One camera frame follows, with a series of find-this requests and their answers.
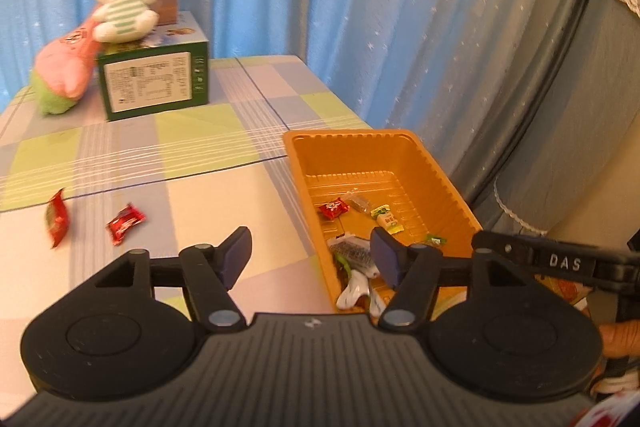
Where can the green cardboard box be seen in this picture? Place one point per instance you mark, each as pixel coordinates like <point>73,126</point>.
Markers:
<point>150,82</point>

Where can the orange plastic tray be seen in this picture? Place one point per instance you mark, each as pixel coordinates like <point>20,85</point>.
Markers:
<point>350,162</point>

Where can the clear black sesame bar packet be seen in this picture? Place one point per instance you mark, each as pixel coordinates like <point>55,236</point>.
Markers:
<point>352,252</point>

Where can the grey lace-trimmed cover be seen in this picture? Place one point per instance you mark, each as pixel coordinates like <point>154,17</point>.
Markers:
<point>575,107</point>

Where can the person's right hand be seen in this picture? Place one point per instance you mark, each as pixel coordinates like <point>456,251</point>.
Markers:
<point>620,339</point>

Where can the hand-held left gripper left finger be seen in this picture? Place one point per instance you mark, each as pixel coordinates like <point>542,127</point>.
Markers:
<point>235,254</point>

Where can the green brown candy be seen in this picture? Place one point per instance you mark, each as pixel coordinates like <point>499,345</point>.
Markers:
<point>434,240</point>

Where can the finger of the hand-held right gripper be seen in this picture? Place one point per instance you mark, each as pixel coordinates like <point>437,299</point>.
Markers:
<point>500,247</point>

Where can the white wrapper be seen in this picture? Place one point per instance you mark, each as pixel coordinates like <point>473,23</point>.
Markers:
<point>352,291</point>

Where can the pink green starfish plush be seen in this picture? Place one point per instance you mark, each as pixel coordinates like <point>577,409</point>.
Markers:
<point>65,62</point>

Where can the yellow green small packet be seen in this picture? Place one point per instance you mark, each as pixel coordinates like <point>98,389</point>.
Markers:
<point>387,219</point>

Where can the small red candy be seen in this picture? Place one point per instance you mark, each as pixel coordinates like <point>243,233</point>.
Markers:
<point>125,222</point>

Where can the red candy with face print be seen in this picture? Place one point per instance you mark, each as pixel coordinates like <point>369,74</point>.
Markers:
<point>332,208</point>

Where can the large red snack packet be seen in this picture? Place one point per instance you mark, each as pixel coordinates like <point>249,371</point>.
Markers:
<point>57,217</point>

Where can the plaid tablecloth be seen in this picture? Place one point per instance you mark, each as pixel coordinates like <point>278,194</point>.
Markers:
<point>175,157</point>

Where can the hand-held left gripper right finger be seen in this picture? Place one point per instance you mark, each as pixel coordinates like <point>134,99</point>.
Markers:
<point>382,254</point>

